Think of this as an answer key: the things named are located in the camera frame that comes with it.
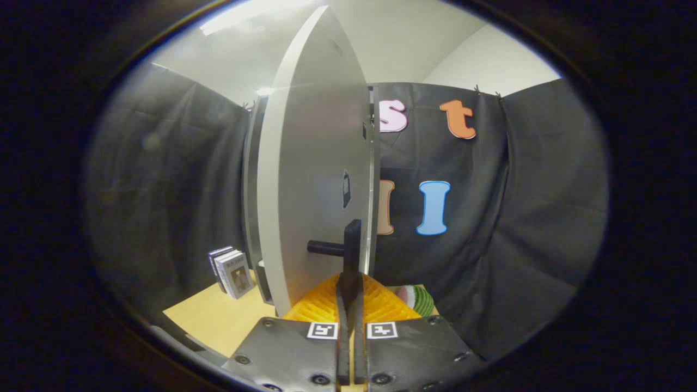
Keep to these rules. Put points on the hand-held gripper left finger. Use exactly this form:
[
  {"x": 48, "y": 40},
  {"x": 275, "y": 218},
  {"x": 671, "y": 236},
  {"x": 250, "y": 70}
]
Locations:
[{"x": 343, "y": 348}]

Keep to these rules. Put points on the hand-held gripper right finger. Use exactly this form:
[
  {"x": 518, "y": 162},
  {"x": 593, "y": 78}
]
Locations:
[{"x": 360, "y": 313}]

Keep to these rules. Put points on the white shoe cabinet door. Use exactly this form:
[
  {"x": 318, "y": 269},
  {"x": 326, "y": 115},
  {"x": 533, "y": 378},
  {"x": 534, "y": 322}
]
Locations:
[{"x": 310, "y": 163}]

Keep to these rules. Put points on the watermelon slice toy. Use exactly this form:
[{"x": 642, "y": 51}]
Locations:
[{"x": 419, "y": 299}]

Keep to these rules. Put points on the white book with portrait cover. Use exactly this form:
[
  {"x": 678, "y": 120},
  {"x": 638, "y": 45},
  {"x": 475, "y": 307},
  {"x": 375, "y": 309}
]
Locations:
[{"x": 239, "y": 279}]

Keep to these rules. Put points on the dark blue book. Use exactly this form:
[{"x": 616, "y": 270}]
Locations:
[{"x": 213, "y": 261}]

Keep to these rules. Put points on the black backdrop cloth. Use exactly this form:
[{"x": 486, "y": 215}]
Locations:
[{"x": 517, "y": 218}]

